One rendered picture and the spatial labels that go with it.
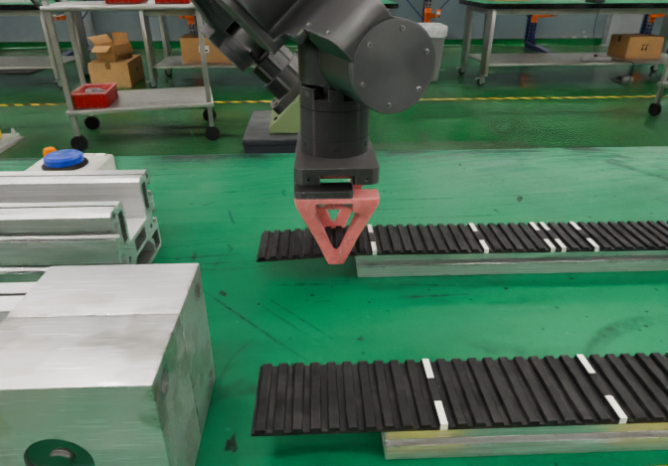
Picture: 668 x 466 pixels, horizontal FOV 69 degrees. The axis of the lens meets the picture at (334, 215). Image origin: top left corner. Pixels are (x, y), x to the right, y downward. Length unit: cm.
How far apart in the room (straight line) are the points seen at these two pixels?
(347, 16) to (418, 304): 24
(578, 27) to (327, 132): 870
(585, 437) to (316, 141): 27
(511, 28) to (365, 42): 829
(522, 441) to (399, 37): 25
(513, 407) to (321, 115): 24
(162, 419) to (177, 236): 32
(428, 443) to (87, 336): 19
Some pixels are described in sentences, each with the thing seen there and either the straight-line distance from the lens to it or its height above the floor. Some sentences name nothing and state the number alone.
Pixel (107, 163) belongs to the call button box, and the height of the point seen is 84.
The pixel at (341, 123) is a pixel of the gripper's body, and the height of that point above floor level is 93.
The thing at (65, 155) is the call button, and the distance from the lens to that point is 62.
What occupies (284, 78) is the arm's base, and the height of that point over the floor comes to 87.
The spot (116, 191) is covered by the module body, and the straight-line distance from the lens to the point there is 49.
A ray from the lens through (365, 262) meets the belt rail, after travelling 46.
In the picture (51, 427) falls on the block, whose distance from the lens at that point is 27.
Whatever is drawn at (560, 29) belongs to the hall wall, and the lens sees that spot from 891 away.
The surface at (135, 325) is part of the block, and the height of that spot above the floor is 87.
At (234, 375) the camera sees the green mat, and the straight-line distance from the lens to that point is 37.
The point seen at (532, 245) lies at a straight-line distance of 48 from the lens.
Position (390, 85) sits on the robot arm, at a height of 97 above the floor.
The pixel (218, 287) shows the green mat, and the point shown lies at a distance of 46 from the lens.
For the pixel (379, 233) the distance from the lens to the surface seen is 46.
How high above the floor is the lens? 103
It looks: 27 degrees down
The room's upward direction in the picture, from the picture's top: straight up
